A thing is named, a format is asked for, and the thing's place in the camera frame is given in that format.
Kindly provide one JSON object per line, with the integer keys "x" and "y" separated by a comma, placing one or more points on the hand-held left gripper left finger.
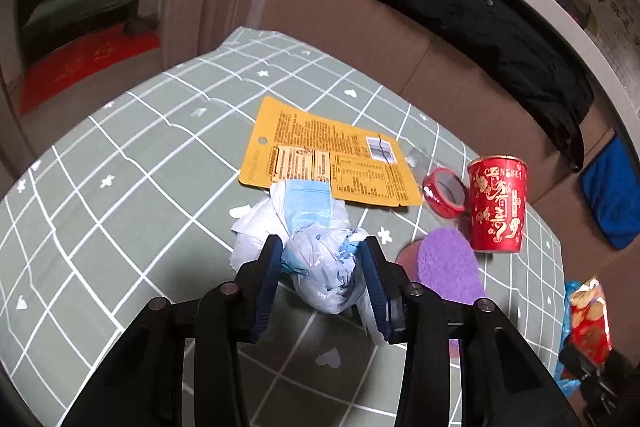
{"x": 266, "y": 289}

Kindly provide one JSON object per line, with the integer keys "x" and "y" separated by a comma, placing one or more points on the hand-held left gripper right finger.
{"x": 376, "y": 294}

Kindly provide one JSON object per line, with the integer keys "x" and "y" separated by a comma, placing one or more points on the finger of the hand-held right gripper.
{"x": 580, "y": 364}

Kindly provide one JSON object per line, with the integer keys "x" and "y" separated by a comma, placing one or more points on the bin with blue liner bag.
{"x": 567, "y": 322}

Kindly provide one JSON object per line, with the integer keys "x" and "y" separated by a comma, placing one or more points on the red snack packet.
{"x": 590, "y": 317}

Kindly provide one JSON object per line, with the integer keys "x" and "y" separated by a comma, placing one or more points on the pale plastic bag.
{"x": 325, "y": 272}

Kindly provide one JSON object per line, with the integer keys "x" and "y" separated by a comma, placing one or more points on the crumpled white tissue paper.
{"x": 260, "y": 232}

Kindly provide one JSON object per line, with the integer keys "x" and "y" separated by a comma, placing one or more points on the purple sponge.
{"x": 450, "y": 264}

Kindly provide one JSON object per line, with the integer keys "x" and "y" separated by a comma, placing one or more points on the blue face mask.
{"x": 307, "y": 204}

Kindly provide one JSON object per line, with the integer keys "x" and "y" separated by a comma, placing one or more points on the red tape roll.
{"x": 440, "y": 199}

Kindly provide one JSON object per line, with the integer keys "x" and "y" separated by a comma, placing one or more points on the clear plastic wrapper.
{"x": 416, "y": 159}

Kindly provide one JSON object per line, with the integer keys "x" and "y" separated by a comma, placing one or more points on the green checkered table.
{"x": 150, "y": 207}

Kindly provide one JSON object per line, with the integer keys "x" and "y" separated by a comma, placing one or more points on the red paper cup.
{"x": 497, "y": 207}

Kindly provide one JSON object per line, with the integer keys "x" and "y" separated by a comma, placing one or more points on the yellow package card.
{"x": 325, "y": 147}

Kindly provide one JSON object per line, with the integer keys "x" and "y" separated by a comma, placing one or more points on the blue towel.
{"x": 615, "y": 192}

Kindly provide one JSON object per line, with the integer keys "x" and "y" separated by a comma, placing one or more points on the red floor mat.
{"x": 85, "y": 67}

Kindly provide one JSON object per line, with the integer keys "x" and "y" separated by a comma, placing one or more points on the black cloth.
{"x": 475, "y": 22}

